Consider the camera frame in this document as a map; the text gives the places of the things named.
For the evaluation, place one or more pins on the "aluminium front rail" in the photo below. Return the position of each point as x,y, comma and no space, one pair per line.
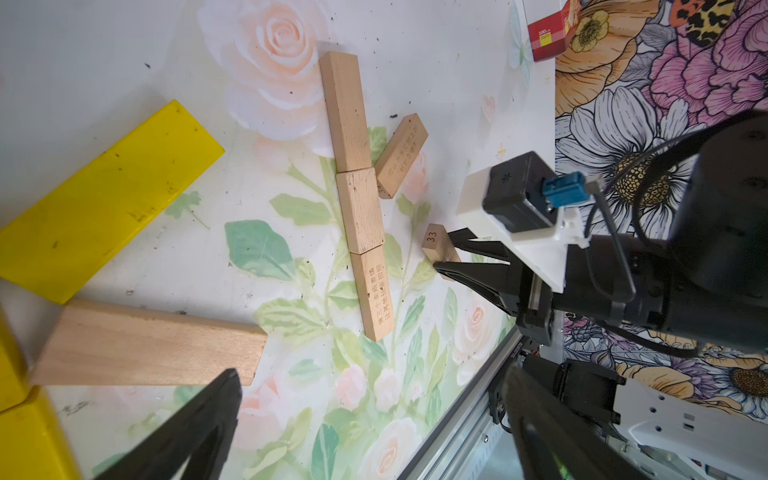
467,443

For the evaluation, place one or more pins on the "wooden block diagonal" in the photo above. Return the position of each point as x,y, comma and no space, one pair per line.
374,295

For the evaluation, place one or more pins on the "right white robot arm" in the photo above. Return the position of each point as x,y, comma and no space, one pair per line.
696,267

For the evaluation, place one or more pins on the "yellow short block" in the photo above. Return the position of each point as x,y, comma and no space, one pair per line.
33,444
13,369

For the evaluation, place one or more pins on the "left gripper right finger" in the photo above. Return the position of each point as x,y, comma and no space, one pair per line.
546,432

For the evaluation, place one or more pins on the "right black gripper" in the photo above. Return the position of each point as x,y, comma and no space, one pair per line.
511,288

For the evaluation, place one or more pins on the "wooden block top edge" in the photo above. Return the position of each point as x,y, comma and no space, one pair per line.
346,111

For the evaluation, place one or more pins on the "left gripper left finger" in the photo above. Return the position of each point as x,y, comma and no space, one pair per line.
195,441

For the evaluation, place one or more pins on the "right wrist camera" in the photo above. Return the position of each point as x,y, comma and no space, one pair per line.
506,203

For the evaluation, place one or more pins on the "red white snack box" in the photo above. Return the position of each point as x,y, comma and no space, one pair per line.
551,25

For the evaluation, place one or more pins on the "yellow long block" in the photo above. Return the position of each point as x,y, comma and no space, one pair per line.
56,246

